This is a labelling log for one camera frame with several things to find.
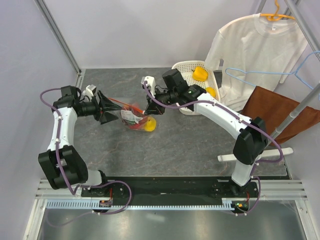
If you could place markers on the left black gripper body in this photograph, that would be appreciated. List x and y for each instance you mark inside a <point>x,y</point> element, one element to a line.
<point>97,115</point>

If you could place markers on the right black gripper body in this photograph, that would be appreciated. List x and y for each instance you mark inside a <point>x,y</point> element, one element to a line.
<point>167,98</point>

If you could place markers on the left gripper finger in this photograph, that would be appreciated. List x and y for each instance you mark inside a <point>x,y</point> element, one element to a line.
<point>106,117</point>
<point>106,104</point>

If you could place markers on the yellow lemon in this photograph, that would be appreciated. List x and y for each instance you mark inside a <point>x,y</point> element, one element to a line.
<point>150,124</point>

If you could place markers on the clear zip top bag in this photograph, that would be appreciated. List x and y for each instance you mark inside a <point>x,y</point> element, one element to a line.
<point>123,103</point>

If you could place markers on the red lychee bunch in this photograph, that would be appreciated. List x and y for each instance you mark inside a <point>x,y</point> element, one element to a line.
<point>132,116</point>

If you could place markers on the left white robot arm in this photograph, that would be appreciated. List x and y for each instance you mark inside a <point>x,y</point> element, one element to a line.
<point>62,165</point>

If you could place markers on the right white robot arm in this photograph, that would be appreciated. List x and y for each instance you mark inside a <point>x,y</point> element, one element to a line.
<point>250,134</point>

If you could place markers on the white plastic basket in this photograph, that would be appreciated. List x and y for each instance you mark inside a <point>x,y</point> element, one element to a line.
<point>190,95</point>

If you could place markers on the yellow bell pepper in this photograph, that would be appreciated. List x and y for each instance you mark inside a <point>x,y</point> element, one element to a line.
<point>200,74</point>

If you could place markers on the yellow banana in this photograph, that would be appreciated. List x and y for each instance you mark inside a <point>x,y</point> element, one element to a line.
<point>211,91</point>

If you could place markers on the white t-shirt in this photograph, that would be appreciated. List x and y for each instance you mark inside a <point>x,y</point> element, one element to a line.
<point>252,43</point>

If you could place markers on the brown cloth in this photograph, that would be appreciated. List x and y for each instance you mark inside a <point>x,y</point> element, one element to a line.
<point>273,108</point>

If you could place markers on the blue clothes hanger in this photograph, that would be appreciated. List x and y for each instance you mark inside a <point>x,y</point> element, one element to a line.
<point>293,72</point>

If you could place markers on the orange clothes hanger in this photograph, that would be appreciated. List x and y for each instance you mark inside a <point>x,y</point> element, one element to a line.
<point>274,17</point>

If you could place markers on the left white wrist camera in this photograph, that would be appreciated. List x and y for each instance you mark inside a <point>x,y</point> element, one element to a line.
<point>89,93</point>

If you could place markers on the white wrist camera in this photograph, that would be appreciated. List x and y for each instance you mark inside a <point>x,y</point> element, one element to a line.
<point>150,83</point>
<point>89,93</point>

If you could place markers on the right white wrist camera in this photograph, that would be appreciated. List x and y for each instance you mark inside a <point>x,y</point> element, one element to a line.
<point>150,83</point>

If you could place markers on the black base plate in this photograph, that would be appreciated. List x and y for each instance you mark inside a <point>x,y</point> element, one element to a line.
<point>172,190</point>

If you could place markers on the aluminium frame post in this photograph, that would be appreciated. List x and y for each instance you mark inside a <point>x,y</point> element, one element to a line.
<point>46,13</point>

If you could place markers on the white slotted cable duct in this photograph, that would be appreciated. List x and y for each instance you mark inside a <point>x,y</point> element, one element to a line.
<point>77,204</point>

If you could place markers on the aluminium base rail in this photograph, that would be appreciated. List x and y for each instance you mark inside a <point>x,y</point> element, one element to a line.
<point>271,190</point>

